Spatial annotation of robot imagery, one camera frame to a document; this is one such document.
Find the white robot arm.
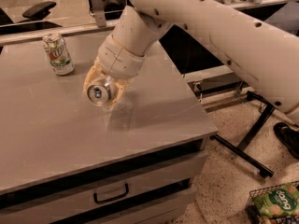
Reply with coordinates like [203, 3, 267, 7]
[83, 0, 299, 123]

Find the black office chair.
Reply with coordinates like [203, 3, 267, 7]
[0, 0, 59, 35]

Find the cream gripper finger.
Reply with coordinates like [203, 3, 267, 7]
[83, 60, 107, 95]
[107, 77, 131, 109]

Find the green white 7up can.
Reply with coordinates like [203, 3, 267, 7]
[43, 33, 75, 76]

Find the grey drawer with black handle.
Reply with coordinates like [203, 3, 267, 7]
[0, 151, 207, 224]

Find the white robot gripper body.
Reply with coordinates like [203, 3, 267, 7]
[97, 35, 145, 79]

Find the green snack bag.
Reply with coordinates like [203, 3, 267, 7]
[253, 183, 299, 218]

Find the black wire basket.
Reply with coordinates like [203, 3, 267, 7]
[246, 181, 299, 224]

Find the blue silver redbull can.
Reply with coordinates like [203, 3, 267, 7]
[87, 76, 116, 106]

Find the black metal table leg frame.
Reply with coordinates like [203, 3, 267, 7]
[210, 91, 275, 178]

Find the black shoe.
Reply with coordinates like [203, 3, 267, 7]
[274, 122, 299, 159]

